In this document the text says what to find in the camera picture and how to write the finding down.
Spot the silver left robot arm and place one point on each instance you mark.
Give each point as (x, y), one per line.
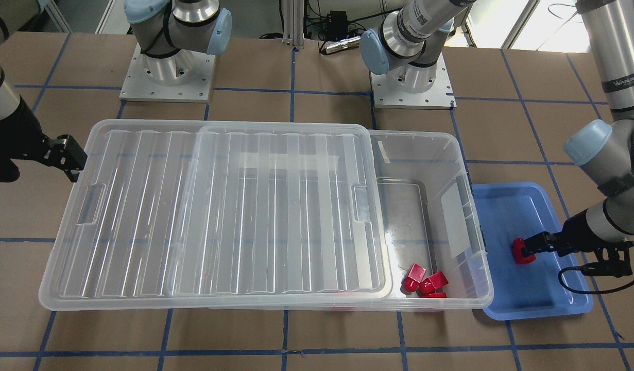
(605, 152)

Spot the clear plastic storage box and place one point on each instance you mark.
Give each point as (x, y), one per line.
(430, 216)

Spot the blue plastic tray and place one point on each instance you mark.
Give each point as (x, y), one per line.
(515, 218)

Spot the red block in box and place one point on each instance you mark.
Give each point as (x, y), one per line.
(412, 278)
(433, 283)
(434, 295)

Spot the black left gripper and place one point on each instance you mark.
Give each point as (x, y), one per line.
(579, 230)

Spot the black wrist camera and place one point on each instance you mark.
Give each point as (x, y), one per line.
(612, 260)

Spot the black box latch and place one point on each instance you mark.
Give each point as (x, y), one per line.
(483, 239)

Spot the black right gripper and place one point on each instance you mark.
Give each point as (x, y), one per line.
(19, 138)

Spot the black power supply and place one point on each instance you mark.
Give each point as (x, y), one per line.
(337, 21)

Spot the silver metal cylinder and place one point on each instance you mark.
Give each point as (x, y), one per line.
(328, 48)

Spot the clear plastic box lid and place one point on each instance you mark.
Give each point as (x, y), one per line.
(121, 233)

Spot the red block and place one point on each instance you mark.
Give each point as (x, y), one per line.
(519, 254)
(412, 278)
(433, 283)
(434, 295)

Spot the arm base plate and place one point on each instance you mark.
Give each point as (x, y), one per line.
(411, 87)
(186, 77)

